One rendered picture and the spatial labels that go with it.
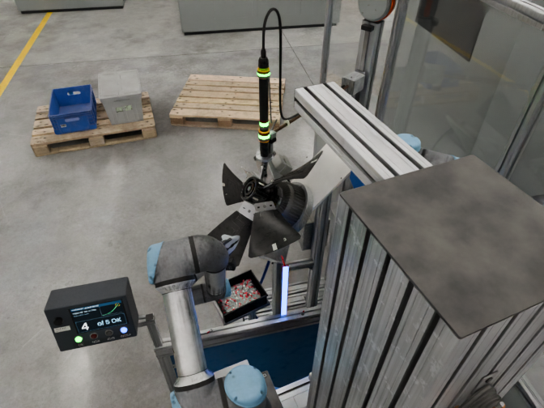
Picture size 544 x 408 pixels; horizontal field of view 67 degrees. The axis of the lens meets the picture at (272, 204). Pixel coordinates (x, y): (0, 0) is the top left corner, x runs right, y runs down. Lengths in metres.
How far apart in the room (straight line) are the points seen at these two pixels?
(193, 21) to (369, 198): 6.63
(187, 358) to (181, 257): 0.28
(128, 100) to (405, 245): 4.10
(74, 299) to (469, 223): 1.27
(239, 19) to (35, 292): 5.22
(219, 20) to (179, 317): 6.24
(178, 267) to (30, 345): 2.01
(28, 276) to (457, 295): 3.24
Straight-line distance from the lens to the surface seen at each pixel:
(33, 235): 3.82
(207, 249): 1.23
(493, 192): 0.67
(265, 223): 1.73
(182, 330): 1.24
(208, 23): 7.14
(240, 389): 1.24
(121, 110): 4.54
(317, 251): 2.28
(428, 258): 0.53
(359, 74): 2.03
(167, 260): 1.23
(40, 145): 4.65
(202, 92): 5.04
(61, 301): 1.57
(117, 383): 2.79
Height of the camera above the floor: 2.41
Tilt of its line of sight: 42 degrees down
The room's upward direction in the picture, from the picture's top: straight up
